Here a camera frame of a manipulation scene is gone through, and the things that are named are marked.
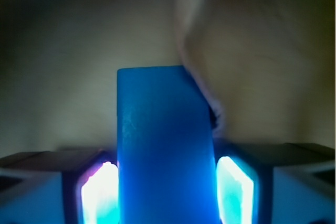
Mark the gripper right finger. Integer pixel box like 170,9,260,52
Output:
214,142,335,223

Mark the blue wooden block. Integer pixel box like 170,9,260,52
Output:
117,66,220,223

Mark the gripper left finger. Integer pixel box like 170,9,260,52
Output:
1,150,120,223

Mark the brown paper bag tray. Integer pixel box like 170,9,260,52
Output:
1,0,335,156

